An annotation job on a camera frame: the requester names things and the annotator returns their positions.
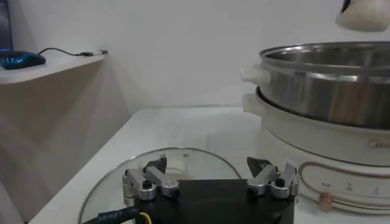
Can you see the dark laptop screen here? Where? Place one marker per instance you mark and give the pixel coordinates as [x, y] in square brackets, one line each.
[4, 24]

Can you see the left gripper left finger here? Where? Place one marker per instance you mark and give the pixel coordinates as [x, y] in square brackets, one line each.
[152, 179]

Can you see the steel steamer pot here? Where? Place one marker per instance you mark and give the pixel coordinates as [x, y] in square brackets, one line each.
[304, 143]

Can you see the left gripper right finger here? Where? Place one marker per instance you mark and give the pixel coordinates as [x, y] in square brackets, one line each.
[268, 178]

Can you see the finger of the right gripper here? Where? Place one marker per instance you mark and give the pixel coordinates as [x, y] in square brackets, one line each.
[346, 4]

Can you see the blue computer mouse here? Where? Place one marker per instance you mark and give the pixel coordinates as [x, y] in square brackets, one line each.
[21, 60]

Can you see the white side desk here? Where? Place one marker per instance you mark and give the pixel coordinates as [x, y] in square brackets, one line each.
[55, 121]

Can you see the round glass pot lid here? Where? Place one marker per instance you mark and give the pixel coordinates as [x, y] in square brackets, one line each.
[189, 165]

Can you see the stainless steel steamer basket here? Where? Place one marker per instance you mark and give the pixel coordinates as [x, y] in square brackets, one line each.
[320, 91]

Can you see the white steamed baozi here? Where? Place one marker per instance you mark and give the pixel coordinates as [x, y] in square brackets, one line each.
[365, 16]

